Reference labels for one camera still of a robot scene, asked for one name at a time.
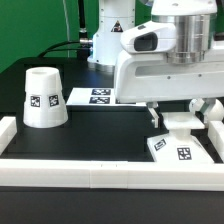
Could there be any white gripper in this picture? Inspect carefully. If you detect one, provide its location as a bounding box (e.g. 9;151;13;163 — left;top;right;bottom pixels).
114;45;224;128

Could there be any black cable bundle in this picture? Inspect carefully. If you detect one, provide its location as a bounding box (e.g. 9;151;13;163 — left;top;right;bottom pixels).
37;0;94;61

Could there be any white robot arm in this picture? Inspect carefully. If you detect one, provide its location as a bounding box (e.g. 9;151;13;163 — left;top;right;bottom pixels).
88;0;224;123

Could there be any white lamp base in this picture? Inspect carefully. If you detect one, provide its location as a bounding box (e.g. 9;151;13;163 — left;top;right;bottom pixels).
147;112;214;164

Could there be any white lamp hood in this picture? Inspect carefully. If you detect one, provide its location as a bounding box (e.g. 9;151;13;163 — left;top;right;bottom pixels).
23;67;68;128

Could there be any white marker sheet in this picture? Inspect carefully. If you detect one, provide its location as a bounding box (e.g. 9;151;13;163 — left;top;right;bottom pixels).
66;87;146;107

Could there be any white lamp bulb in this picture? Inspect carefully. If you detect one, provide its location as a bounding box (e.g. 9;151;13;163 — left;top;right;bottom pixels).
189;98;224;127

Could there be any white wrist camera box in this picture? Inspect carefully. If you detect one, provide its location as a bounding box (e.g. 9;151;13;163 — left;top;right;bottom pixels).
120;21;177;54

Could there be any white front fence wall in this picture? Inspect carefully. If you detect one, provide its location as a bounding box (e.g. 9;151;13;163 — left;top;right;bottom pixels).
0;159;224;191

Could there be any white left fence wall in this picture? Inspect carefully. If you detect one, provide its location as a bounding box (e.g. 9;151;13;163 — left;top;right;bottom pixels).
0;116;17;155

